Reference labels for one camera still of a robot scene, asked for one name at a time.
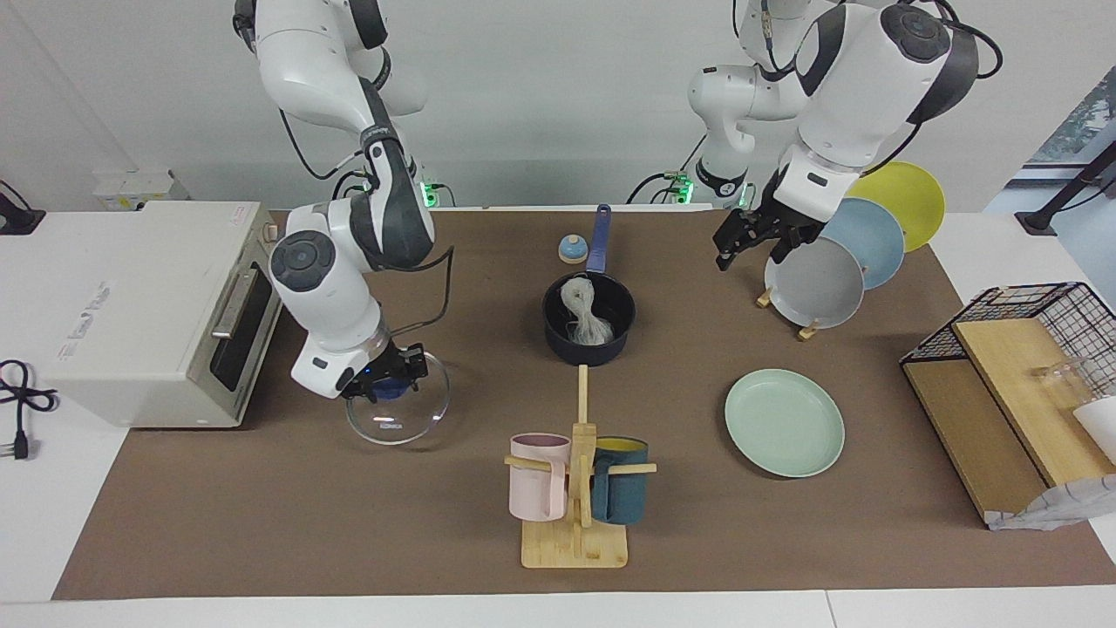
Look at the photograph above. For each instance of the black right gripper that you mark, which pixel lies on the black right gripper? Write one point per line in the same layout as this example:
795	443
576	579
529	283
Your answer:
384	365

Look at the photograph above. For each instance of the dark blue saucepan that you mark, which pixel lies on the dark blue saucepan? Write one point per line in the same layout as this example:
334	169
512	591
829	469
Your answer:
588	349

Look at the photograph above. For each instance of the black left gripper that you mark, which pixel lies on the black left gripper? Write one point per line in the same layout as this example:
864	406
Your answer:
776	214

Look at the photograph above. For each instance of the pale green plate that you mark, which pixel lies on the pale green plate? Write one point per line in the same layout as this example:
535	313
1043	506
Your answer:
785	423

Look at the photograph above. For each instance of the light blue plate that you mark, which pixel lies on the light blue plate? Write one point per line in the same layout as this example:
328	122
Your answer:
876	240

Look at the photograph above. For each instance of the black stand foot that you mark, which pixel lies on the black stand foot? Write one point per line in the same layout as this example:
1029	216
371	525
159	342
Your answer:
1042	220
17	220

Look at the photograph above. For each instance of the dark teal mug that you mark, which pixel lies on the dark teal mug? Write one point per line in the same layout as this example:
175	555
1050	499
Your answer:
623	497

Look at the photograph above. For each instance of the pink mug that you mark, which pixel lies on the pink mug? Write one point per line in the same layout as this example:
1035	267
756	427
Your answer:
532	493

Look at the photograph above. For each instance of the white toaster oven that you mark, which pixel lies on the white toaster oven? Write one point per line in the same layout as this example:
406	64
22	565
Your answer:
148	349

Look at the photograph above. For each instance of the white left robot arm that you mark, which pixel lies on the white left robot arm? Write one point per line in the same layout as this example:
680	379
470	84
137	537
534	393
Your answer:
854	96

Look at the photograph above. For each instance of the white cup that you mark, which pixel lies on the white cup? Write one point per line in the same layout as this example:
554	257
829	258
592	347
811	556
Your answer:
1100	427

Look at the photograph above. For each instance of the patterned white bag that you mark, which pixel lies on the patterned white bag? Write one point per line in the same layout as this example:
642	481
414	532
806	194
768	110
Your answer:
1055	508

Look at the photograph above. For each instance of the wooden plate rack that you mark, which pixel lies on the wooden plate rack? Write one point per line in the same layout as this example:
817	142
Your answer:
808	331

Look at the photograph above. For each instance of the glass lid with blue knob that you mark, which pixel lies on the glass lid with blue knob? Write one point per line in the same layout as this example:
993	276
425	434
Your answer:
392	423

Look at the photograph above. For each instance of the yellow plate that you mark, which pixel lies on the yellow plate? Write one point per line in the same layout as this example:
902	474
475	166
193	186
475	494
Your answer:
907	196

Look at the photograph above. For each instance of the grey plate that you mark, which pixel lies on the grey plate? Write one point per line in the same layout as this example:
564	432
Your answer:
815	283

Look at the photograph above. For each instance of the white wall socket box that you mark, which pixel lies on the white wall socket box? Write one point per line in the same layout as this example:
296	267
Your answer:
131	187

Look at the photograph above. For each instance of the brown table mat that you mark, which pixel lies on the brown table mat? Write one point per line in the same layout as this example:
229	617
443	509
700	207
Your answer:
436	523

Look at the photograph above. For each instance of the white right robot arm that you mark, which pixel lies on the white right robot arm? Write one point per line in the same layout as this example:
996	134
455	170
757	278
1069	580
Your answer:
336	296

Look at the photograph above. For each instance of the clear glass cup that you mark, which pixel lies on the clear glass cup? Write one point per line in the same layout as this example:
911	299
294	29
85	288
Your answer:
1068	379

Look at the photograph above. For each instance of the wooden mug tree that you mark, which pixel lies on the wooden mug tree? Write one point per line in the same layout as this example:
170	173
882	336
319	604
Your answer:
575	545

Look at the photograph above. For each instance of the white vermicelli bundle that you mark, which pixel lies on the white vermicelli bundle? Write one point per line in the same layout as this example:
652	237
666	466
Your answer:
586	314

